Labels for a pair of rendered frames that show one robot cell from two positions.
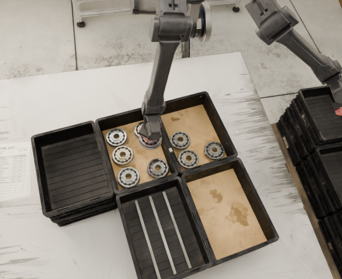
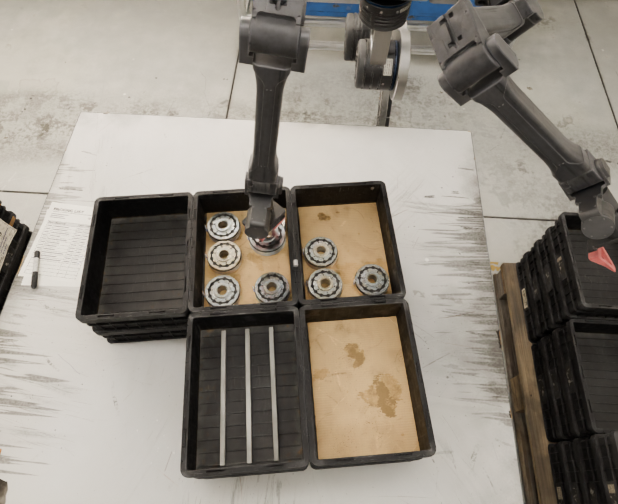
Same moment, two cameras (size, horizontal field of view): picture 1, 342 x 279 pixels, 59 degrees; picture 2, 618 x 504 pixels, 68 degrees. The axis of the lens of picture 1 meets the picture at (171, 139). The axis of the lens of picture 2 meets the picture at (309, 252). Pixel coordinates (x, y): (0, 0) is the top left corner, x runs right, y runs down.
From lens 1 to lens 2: 27 cm
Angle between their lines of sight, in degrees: 9
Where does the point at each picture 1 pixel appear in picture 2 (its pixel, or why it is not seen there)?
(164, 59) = (264, 98)
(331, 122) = (609, 280)
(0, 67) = (121, 101)
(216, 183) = (361, 334)
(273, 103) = (523, 230)
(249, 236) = (391, 435)
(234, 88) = (444, 188)
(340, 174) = (605, 374)
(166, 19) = (261, 24)
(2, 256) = (19, 364)
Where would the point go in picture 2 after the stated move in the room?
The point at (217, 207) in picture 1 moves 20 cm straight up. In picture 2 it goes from (350, 373) to (358, 354)
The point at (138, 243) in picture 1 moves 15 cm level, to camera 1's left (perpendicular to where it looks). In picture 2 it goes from (207, 397) to (158, 377)
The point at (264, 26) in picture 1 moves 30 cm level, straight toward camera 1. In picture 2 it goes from (452, 67) to (344, 182)
